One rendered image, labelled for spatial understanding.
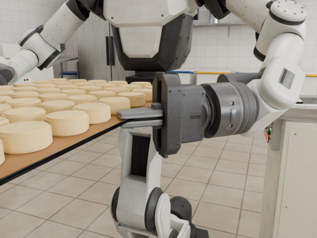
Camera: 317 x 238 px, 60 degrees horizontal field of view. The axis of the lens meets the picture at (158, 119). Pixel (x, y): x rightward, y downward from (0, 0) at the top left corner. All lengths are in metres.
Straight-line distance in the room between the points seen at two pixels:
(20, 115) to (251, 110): 0.32
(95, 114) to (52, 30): 0.74
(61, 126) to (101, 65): 4.85
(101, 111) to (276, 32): 0.46
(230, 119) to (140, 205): 0.57
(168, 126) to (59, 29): 0.76
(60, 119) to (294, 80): 0.37
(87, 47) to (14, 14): 1.40
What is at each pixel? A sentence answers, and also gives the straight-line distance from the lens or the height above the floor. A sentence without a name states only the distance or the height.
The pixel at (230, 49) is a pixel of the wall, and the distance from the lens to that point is 5.29.
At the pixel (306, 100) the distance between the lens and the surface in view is 1.46.
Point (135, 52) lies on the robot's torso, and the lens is 0.88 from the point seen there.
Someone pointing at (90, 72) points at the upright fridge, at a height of 0.73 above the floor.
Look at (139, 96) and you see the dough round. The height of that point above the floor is 1.02.
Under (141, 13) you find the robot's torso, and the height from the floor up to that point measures 1.20.
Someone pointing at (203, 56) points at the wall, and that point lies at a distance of 5.37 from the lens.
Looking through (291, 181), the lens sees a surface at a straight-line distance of 1.24.
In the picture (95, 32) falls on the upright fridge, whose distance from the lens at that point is 5.21.
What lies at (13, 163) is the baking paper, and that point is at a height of 1.00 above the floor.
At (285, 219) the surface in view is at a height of 0.42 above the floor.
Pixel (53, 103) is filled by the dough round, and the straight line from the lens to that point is 0.42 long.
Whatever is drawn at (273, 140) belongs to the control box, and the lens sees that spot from 1.21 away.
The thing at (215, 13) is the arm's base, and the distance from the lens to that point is 0.91.
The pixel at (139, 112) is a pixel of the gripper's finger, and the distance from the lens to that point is 0.38.
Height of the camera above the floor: 1.10
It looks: 14 degrees down
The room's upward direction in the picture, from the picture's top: straight up
